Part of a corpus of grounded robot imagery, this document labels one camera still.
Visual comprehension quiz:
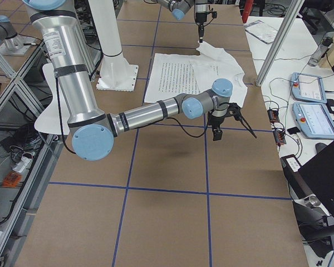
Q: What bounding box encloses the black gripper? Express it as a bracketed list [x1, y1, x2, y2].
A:
[194, 10, 217, 43]
[207, 102, 257, 139]

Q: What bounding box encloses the white long-sleeve printed shirt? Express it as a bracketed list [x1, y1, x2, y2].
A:
[144, 41, 247, 107]

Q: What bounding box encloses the lower blue teach pendant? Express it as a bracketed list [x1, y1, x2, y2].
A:
[292, 102, 334, 140]

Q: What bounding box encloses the blue teach pendant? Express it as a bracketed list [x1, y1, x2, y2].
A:
[290, 72, 327, 103]
[292, 102, 334, 140]

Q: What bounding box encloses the upper blue teach pendant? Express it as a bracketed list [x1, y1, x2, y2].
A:
[290, 72, 327, 103]

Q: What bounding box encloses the black laptop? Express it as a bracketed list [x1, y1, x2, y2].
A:
[285, 140, 334, 217]

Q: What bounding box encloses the clear water bottle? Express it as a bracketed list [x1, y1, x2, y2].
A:
[308, 37, 333, 67]

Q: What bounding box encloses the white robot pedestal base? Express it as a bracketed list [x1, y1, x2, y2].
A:
[89, 0, 139, 92]

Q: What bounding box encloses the grey aluminium frame post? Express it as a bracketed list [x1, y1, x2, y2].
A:
[256, 0, 304, 87]

